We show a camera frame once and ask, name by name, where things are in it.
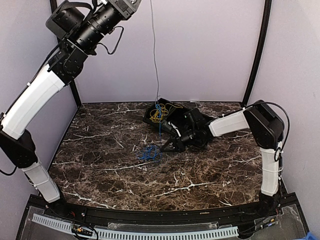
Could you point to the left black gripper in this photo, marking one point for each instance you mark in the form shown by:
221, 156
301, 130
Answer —
126, 7

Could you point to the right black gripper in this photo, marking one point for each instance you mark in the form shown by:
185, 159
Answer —
177, 147

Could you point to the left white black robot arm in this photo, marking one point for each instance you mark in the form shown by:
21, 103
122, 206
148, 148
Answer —
80, 27

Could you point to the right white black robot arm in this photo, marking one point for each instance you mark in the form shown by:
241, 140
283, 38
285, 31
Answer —
270, 134

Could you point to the black three-compartment bin tray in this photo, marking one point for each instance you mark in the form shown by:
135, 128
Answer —
189, 121

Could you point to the blue object bottom corner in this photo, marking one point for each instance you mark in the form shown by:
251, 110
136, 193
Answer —
310, 236

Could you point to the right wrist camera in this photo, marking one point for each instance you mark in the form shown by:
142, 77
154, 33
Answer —
170, 128

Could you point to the left black frame post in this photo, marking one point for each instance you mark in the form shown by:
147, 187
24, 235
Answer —
72, 85

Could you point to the black frame post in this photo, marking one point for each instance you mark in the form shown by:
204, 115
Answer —
258, 53
72, 85

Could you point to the black front rail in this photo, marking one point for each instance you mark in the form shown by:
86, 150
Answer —
239, 214

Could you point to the white slotted cable duct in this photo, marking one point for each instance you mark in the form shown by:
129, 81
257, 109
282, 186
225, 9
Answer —
134, 232

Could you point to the right black frame post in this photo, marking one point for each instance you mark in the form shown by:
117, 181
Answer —
258, 53

